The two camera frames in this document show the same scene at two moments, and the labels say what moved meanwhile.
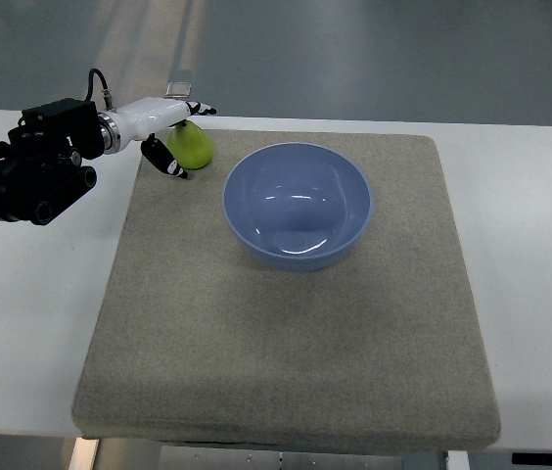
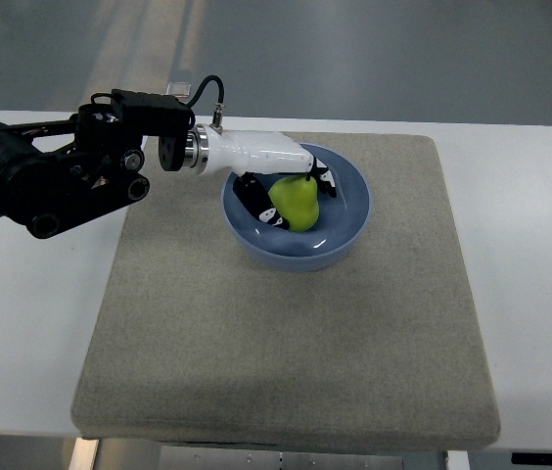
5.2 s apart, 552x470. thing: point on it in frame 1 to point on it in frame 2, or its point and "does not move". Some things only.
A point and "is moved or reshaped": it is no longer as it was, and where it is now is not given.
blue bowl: (297, 206) does not move
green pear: (189, 145) is moved or reshaped
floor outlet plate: (178, 89) does not move
